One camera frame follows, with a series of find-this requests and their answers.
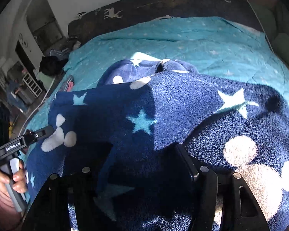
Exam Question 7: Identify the person's left hand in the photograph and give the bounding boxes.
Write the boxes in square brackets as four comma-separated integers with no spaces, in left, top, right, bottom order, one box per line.
[0,159,29,194]

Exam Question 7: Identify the folded pink patterned clothes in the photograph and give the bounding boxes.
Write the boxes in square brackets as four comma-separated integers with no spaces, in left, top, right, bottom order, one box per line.
[59,75,74,92]

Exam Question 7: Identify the white shelf rack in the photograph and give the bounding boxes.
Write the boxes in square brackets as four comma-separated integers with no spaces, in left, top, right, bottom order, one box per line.
[22,73,42,98]

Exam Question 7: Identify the green pillow near curtain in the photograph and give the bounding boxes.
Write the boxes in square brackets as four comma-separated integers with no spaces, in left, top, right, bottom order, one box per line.
[271,33,289,66]

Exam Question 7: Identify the navy fleece star pajama top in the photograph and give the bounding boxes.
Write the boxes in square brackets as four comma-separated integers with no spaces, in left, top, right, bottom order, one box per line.
[26,59,289,230]

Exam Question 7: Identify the black garment pile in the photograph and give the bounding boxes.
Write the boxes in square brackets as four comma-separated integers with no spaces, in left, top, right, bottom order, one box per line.
[39,56,68,77]

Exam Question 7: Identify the turquoise quilted bedspread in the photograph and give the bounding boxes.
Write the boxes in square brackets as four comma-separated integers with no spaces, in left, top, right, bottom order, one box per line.
[18,16,289,203]

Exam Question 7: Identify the grey striped clothes pile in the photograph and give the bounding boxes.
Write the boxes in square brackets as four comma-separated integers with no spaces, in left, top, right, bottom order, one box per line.
[43,37,81,59]

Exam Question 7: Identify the green pillow behind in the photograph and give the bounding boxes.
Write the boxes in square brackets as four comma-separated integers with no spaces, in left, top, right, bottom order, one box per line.
[252,3,278,41]

